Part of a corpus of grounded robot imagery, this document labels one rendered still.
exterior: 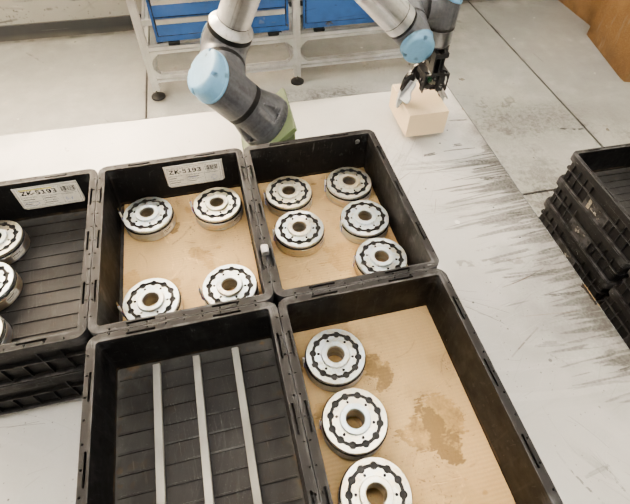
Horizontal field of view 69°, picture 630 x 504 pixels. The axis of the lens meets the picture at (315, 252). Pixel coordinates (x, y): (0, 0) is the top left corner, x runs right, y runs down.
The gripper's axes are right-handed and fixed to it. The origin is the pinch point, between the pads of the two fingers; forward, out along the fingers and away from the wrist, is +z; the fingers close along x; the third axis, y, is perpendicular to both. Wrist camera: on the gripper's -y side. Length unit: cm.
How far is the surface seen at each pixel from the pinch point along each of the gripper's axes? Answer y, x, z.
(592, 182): 25, 53, 19
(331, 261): 56, -41, -6
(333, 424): 89, -48, -9
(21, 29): -224, -181, 72
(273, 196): 39, -50, -9
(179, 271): 53, -71, -6
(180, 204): 34, -70, -6
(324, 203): 40, -38, -6
